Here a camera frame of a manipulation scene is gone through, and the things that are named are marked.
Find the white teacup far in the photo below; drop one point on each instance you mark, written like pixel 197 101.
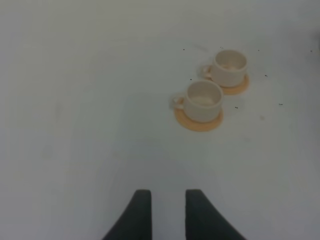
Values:
pixel 228 68

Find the orange coaster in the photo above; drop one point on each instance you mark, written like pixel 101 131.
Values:
pixel 195 126
pixel 236 90

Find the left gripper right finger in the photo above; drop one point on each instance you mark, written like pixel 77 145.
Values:
pixel 203 221

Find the orange coaster far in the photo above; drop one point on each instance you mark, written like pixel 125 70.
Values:
pixel 236 90

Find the white teacup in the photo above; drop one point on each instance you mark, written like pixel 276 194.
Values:
pixel 201 101
pixel 228 68

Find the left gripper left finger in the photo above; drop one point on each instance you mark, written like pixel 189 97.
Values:
pixel 135 223

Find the white teacup near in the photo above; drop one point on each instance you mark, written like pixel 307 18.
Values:
pixel 201 101

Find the orange coaster near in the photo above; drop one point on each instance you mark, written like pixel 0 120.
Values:
pixel 195 126

